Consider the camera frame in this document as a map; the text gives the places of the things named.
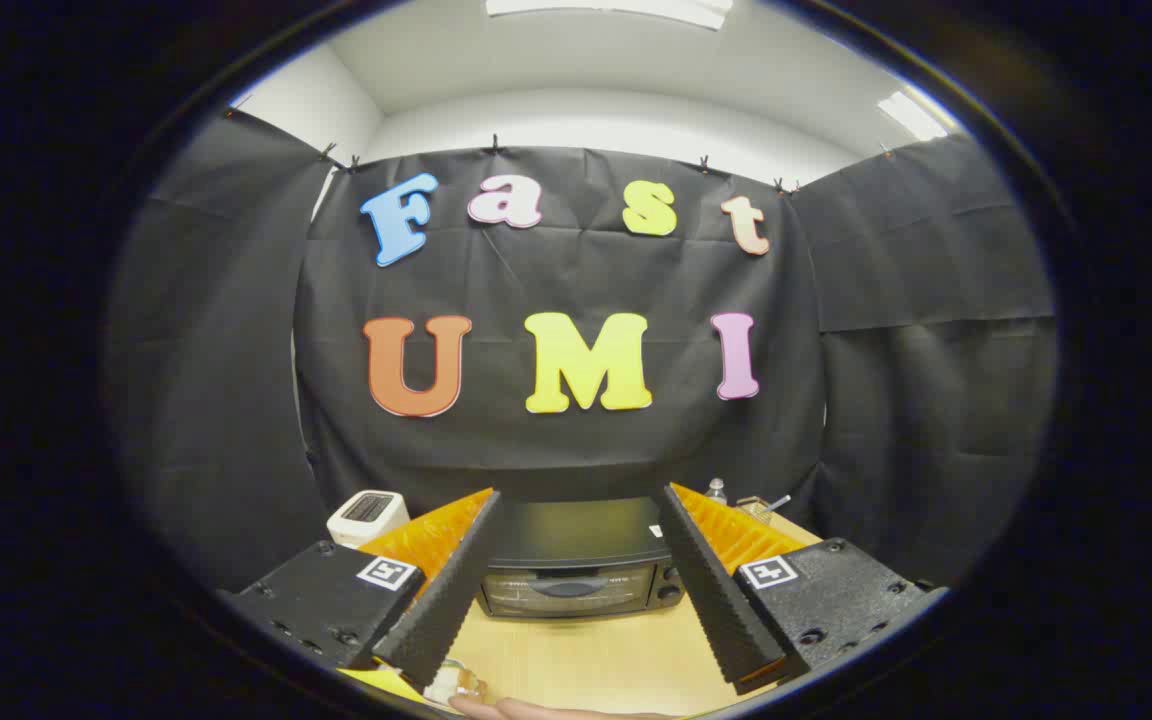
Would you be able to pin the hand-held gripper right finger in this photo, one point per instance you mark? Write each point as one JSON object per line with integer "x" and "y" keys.
{"x": 721, "y": 600}

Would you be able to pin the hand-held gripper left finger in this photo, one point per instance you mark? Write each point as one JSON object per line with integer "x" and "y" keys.
{"x": 441, "y": 600}

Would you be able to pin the toast sandwich with lettuce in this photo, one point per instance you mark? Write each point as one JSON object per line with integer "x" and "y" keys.
{"x": 456, "y": 683}

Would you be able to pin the black toaster oven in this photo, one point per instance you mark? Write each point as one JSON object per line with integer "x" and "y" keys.
{"x": 576, "y": 560}

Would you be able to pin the white bread toaster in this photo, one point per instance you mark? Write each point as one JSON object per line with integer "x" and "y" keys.
{"x": 366, "y": 515}

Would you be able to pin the clear glass container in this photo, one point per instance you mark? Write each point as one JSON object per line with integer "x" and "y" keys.
{"x": 754, "y": 508}

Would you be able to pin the clear bottle green label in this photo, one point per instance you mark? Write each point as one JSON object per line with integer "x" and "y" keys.
{"x": 716, "y": 491}

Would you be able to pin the metal spoon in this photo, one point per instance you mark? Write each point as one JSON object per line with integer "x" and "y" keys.
{"x": 779, "y": 502}

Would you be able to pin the ceiling light panel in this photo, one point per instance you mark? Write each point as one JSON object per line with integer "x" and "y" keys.
{"x": 616, "y": 10}
{"x": 911, "y": 115}

